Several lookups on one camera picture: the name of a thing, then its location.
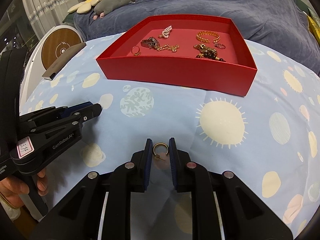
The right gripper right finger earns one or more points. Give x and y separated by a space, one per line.
187 175

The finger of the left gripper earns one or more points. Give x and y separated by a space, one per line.
82 108
88 113

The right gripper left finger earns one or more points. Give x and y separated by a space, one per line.
134 175

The gold hoop earring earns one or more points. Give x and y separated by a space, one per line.
161 151

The small gold earring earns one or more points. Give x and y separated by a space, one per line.
135 51

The left human hand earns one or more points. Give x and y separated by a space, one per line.
12 187

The space pattern blue tablecloth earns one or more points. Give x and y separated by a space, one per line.
269 138

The flower shaped cushion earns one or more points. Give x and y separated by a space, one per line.
83 7

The white curtain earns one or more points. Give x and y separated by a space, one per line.
45 14

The grey plush mole toy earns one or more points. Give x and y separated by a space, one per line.
105 7

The red cardboard box tray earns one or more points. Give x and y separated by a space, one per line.
176 61

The yellow cushion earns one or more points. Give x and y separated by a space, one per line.
314 28

